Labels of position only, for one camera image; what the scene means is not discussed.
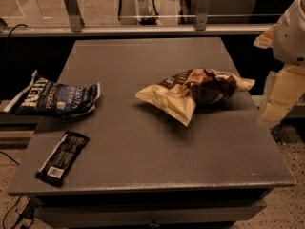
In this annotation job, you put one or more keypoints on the brown chip bag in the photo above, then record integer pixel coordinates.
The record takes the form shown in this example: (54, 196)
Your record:
(179, 95)

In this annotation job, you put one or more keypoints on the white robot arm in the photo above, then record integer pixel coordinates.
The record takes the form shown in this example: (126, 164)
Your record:
(287, 37)

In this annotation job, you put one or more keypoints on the blue potato chip bag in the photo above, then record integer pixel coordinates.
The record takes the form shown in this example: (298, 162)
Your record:
(44, 97)

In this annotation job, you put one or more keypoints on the black snack bar wrapper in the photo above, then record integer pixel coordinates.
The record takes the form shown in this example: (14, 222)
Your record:
(61, 158)

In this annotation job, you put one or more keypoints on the metal railing with posts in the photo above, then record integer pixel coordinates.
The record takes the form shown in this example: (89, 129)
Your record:
(63, 18)

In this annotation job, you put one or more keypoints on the yellow cardboard box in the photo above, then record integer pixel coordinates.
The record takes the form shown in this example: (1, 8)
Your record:
(282, 91)

